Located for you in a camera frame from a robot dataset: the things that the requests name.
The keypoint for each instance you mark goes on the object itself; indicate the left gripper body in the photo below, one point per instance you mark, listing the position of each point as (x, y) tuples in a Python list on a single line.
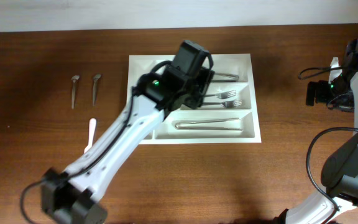
[(197, 83)]

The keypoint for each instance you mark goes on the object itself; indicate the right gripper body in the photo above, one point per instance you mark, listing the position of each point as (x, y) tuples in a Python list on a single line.
[(338, 93)]

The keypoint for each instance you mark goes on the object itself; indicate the metal fork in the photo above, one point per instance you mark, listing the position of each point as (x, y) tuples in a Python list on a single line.
[(223, 95), (225, 104)]

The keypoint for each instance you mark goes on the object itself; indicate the metal tongs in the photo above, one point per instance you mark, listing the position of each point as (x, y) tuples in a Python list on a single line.
[(209, 125)]

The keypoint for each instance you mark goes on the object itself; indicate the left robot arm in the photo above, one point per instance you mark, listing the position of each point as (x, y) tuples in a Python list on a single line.
[(73, 196)]

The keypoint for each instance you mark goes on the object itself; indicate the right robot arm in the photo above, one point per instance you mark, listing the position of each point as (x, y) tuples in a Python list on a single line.
[(338, 191)]

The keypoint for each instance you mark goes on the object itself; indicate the white plastic cutlery tray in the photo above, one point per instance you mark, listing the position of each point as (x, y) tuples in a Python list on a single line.
[(238, 64)]

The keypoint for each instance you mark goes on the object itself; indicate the small metal spoon right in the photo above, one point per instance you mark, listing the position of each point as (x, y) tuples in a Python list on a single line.
[(95, 88)]

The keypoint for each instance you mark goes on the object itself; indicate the small metal spoon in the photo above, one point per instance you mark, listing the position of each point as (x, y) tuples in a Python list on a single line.
[(74, 81), (95, 88)]

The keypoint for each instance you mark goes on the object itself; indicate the pink plastic knife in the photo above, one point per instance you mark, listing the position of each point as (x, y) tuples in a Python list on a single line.
[(91, 132)]

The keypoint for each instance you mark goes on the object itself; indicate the small metal spoon left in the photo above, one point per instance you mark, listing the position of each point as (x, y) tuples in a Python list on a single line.
[(74, 81)]

